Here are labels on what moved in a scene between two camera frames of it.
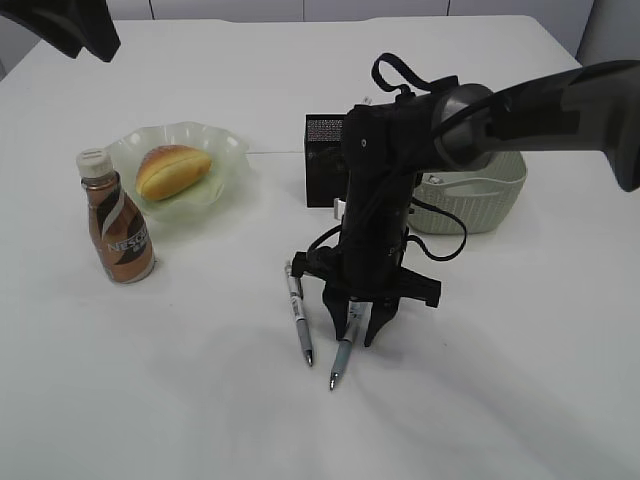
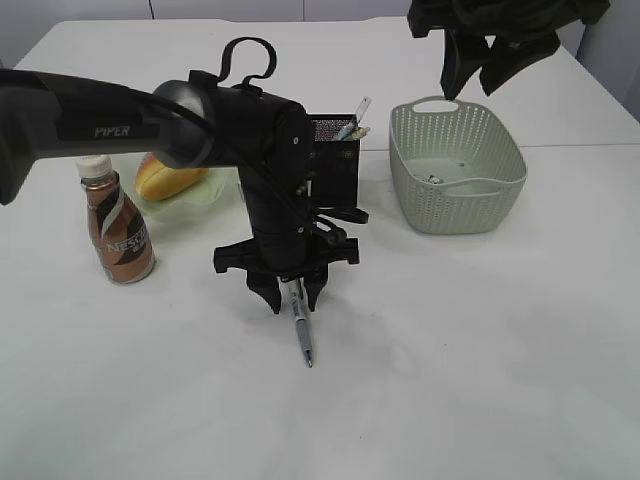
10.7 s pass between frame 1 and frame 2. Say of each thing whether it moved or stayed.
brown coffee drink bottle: stayed
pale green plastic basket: stayed
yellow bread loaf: stayed
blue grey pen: moved
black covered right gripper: moved
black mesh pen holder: stayed
